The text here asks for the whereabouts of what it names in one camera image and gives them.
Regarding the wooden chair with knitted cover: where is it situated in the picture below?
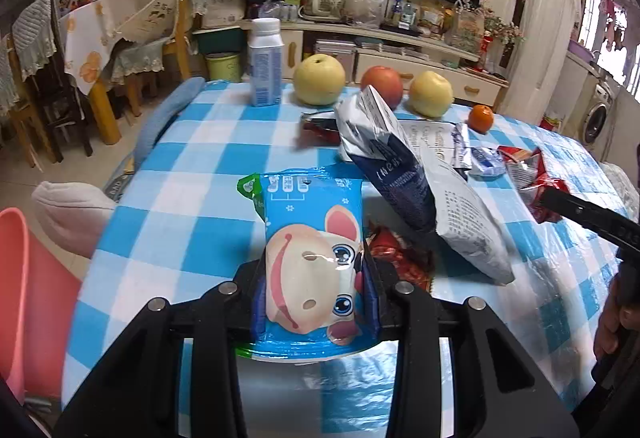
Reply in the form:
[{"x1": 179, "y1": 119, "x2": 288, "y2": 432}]
[{"x1": 0, "y1": 0, "x2": 95, "y2": 165}]

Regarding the patterned gift bag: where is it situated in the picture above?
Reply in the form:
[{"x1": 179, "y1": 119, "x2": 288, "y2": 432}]
[{"x1": 445, "y1": 0, "x2": 487, "y2": 52}]

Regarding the blue white checked tablecloth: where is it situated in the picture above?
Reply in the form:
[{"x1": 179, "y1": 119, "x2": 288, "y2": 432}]
[{"x1": 60, "y1": 78, "x2": 636, "y2": 438}]

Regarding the dark red snack packet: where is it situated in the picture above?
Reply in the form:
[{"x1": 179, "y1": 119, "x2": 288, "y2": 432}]
[{"x1": 365, "y1": 225, "x2": 436, "y2": 294}]

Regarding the red apple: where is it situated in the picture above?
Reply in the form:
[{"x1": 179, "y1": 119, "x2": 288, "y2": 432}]
[{"x1": 361, "y1": 66, "x2": 405, "y2": 110}]

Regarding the white rice bag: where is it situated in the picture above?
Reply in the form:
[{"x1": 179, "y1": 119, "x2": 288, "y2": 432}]
[{"x1": 200, "y1": 0, "x2": 247, "y2": 30}]

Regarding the artificial flower bunch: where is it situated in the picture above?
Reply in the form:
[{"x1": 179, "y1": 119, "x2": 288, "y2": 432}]
[{"x1": 482, "y1": 13, "x2": 527, "y2": 48}]

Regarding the small red black wrapper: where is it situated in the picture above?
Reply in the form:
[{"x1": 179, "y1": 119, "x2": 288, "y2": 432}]
[{"x1": 300, "y1": 112, "x2": 343, "y2": 146}]

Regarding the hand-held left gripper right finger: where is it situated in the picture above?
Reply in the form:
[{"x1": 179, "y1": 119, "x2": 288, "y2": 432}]
[{"x1": 364, "y1": 249, "x2": 581, "y2": 438}]

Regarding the yellow apple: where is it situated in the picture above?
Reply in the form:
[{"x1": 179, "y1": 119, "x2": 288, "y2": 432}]
[
  {"x1": 410, "y1": 71, "x2": 454, "y2": 118},
  {"x1": 292, "y1": 53, "x2": 347, "y2": 106}
]

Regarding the blue white small wrapper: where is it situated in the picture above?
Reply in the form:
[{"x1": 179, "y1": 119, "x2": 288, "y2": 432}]
[{"x1": 467, "y1": 147, "x2": 506, "y2": 178}]

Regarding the wooden chair with lace cushion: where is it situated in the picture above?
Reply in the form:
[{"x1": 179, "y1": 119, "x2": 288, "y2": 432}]
[{"x1": 111, "y1": 0, "x2": 213, "y2": 105}]

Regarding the glass electric kettle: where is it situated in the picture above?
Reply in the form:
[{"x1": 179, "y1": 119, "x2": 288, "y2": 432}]
[{"x1": 301, "y1": 0, "x2": 342, "y2": 20}]

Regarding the opened red snack wrapper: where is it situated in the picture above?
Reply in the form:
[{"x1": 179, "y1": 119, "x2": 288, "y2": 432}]
[{"x1": 497, "y1": 145, "x2": 571, "y2": 225}]

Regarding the dark green plastic tub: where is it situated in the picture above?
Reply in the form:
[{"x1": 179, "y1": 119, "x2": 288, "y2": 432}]
[{"x1": 192, "y1": 27, "x2": 251, "y2": 55}]

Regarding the white orange-print tablecloth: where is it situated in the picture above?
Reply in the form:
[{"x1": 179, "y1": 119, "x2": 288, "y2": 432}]
[{"x1": 59, "y1": 1, "x2": 125, "y2": 95}]

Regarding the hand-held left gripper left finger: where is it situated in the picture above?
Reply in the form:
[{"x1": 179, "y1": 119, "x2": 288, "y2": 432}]
[{"x1": 52, "y1": 261, "x2": 267, "y2": 438}]

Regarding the white blue milk bottle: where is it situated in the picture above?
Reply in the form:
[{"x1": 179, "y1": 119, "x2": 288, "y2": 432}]
[{"x1": 248, "y1": 17, "x2": 286, "y2": 108}]

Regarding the white plastic bag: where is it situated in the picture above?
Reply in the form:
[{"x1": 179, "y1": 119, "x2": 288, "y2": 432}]
[{"x1": 600, "y1": 162, "x2": 640, "y2": 220}]

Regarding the silver navy snack bag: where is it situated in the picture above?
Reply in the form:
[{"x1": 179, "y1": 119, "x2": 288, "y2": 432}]
[{"x1": 334, "y1": 86, "x2": 516, "y2": 285}]

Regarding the blue denim cloth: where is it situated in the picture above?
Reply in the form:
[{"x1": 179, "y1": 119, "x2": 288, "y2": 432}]
[{"x1": 135, "y1": 77, "x2": 207, "y2": 164}]

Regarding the silver washing machine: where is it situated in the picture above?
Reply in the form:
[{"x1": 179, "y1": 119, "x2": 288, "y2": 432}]
[{"x1": 570, "y1": 78, "x2": 622, "y2": 150}]

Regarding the person's right hand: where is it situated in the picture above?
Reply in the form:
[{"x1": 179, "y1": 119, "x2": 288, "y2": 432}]
[{"x1": 594, "y1": 275, "x2": 637, "y2": 362}]

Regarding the white television cabinet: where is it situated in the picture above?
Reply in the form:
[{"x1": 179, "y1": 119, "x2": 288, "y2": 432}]
[{"x1": 240, "y1": 18, "x2": 508, "y2": 114}]

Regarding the lace-covered standing air conditioner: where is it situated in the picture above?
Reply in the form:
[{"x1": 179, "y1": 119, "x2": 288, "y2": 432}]
[{"x1": 500, "y1": 0, "x2": 584, "y2": 125}]

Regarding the clear plastic bag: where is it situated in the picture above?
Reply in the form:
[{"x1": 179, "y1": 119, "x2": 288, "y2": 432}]
[{"x1": 342, "y1": 0, "x2": 389, "y2": 28}]

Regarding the light green waste bin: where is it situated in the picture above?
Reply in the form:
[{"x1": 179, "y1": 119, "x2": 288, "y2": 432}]
[{"x1": 206, "y1": 52, "x2": 244, "y2": 83}]

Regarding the printed floor mat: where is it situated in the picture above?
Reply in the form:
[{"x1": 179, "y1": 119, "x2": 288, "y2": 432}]
[{"x1": 102, "y1": 153, "x2": 138, "y2": 205}]

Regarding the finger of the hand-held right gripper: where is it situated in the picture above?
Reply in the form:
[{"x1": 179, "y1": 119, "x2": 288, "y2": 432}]
[{"x1": 537, "y1": 188, "x2": 640, "y2": 253}]

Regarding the pink plastic bucket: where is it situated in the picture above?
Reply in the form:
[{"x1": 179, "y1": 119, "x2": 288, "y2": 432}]
[{"x1": 0, "y1": 207, "x2": 83, "y2": 406}]

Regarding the orange tangerine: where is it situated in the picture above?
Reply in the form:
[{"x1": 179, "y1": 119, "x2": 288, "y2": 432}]
[{"x1": 468, "y1": 104, "x2": 495, "y2": 134}]

